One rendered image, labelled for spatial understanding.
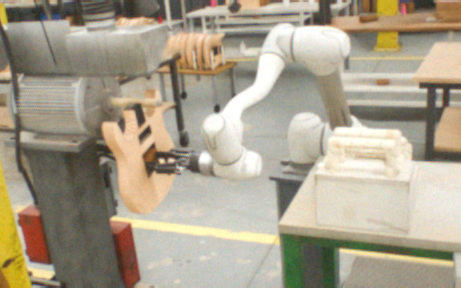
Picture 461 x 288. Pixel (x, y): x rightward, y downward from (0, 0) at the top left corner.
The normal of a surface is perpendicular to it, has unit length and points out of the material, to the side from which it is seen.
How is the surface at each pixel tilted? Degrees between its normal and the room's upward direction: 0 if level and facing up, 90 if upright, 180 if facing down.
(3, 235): 90
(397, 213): 90
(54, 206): 90
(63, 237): 90
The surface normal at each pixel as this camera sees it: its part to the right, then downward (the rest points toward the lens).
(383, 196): -0.40, 0.35
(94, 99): 0.86, 0.04
